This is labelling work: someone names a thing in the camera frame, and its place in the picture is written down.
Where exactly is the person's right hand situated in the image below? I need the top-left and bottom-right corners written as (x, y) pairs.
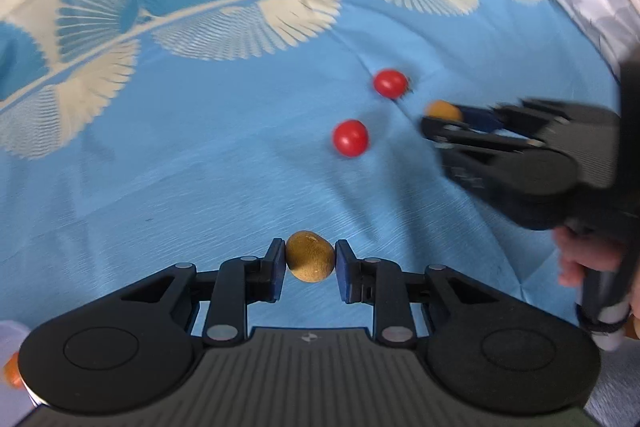
top-left (554, 226), bottom-right (627, 289)

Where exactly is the brown kiwi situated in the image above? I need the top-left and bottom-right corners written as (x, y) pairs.
top-left (285, 230), bottom-right (336, 283)

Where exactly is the red tomato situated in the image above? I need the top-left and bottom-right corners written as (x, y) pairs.
top-left (332, 119), bottom-right (370, 158)
top-left (373, 69), bottom-right (410, 100)

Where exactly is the blue fan-print bedsheet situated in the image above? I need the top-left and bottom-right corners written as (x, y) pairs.
top-left (0, 0), bottom-right (623, 338)

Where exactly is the light purple plastic bowl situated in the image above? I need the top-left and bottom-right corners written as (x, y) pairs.
top-left (0, 320), bottom-right (36, 427)

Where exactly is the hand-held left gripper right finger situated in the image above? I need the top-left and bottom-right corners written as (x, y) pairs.
top-left (335, 238), bottom-right (502, 348)

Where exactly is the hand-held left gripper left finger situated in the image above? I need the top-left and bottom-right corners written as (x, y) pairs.
top-left (120, 238), bottom-right (287, 348)

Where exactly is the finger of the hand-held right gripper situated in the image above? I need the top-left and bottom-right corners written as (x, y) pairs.
top-left (421, 116), bottom-right (548, 154)
top-left (456, 103), bottom-right (576, 134)

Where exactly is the orange mandarin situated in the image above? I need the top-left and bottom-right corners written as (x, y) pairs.
top-left (425, 101), bottom-right (464, 124)

